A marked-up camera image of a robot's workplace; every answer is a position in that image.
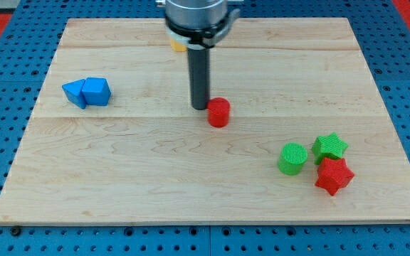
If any blue triangle block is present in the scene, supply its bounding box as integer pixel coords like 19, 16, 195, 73
62, 79, 87, 109

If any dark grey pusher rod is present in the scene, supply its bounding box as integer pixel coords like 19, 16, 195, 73
187, 48, 210, 110

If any green star block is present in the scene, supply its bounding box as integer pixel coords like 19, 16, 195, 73
311, 132, 349, 165

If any yellow block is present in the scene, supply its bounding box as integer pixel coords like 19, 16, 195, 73
169, 38, 187, 52

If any red cylinder block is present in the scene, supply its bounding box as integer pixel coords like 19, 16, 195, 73
207, 97, 231, 128

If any blue cube block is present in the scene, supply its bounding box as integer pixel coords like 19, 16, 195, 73
81, 77, 111, 106

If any green cylinder block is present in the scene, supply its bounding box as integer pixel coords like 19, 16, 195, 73
277, 142, 308, 176

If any red star block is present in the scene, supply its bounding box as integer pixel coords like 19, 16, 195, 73
315, 158, 354, 196

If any wooden board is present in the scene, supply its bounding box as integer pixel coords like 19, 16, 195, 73
0, 18, 410, 226

